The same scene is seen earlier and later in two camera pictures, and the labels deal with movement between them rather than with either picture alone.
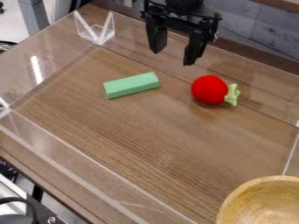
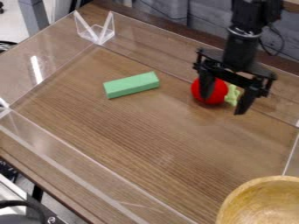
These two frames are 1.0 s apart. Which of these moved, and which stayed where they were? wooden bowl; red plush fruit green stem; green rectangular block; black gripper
Moved: black gripper
Stayed: green rectangular block; red plush fruit green stem; wooden bowl
